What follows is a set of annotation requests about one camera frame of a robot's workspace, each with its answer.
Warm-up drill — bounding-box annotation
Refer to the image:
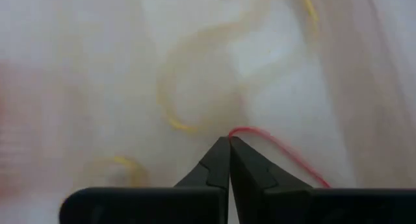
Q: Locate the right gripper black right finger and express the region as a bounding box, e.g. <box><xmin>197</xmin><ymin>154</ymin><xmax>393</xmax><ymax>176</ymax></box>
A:
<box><xmin>229</xmin><ymin>136</ymin><xmax>416</xmax><ymax>224</ymax></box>

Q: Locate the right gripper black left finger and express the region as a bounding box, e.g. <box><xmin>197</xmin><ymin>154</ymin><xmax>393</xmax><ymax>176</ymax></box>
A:
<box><xmin>59</xmin><ymin>136</ymin><xmax>231</xmax><ymax>224</ymax></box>

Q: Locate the red rubber band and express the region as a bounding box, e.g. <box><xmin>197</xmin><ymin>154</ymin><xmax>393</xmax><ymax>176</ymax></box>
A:
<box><xmin>228</xmin><ymin>126</ymin><xmax>332</xmax><ymax>188</ymax></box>

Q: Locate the yellow rubber band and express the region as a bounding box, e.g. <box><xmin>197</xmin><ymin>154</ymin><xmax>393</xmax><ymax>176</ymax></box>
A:
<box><xmin>298</xmin><ymin>0</ymin><xmax>320</xmax><ymax>25</ymax></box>
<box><xmin>89</xmin><ymin>155</ymin><xmax>149</xmax><ymax>188</ymax></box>
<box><xmin>156</xmin><ymin>21</ymin><xmax>250</xmax><ymax>133</ymax></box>

